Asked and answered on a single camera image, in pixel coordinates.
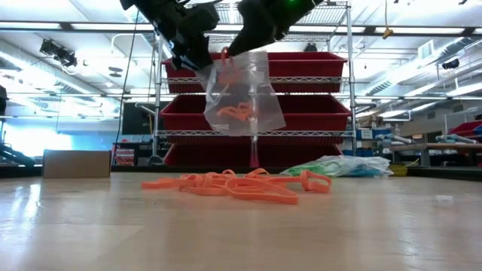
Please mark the black monitor screen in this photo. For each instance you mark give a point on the black monitor screen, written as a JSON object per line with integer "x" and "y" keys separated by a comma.
{"x": 137, "y": 118}

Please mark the red storage bin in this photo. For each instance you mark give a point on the red storage bin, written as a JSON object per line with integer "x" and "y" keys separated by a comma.
{"x": 467, "y": 128}

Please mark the bunch of orange rubber bands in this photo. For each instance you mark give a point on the bunch of orange rubber bands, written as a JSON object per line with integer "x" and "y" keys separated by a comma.
{"x": 235, "y": 111}

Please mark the long ceiling light bar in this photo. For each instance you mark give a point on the long ceiling light bar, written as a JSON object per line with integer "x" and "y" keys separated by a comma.
{"x": 75, "y": 26}
{"x": 418, "y": 31}

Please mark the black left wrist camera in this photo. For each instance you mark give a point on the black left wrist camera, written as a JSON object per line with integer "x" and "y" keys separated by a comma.
{"x": 203, "y": 19}

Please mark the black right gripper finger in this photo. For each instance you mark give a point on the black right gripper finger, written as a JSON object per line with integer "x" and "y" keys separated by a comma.
{"x": 252, "y": 30}

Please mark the bunch of blue rubber bands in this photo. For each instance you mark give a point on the bunch of blue rubber bands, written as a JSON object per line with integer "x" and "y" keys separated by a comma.
{"x": 363, "y": 172}

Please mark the stack of blue bins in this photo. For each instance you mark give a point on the stack of blue bins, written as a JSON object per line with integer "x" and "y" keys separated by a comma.
{"x": 357, "y": 150}

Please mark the black aluminium rig frame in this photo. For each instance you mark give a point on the black aluminium rig frame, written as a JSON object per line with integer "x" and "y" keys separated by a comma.
{"x": 433, "y": 174}

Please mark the orange rubber band tangle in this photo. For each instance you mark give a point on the orange rubber band tangle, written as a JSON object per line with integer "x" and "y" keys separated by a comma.
{"x": 244, "y": 186}

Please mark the pale robot arm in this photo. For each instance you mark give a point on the pale robot arm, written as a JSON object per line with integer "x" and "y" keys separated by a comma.
{"x": 395, "y": 139}
{"x": 455, "y": 139}

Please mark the bunch of green rubber bands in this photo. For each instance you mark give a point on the bunch of green rubber bands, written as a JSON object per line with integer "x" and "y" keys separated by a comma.
{"x": 301, "y": 170}

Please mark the black ceiling camera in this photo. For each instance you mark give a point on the black ceiling camera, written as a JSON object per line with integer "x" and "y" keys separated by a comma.
{"x": 450, "y": 64}

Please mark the small cardboard box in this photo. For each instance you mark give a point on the small cardboard box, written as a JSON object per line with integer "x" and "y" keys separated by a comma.
{"x": 75, "y": 163}

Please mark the small black dome object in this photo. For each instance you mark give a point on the small black dome object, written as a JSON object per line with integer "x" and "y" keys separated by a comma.
{"x": 310, "y": 47}

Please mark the black ceiling track spotlight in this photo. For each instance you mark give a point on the black ceiling track spotlight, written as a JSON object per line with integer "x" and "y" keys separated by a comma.
{"x": 58, "y": 54}

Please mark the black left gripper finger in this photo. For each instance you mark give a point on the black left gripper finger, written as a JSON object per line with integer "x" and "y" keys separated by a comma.
{"x": 194, "y": 52}

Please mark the wooden bench with grey legs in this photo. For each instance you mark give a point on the wooden bench with grey legs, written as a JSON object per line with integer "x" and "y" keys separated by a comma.
{"x": 433, "y": 147}

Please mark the red and white box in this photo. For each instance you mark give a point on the red and white box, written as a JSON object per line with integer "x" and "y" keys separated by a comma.
{"x": 124, "y": 156}

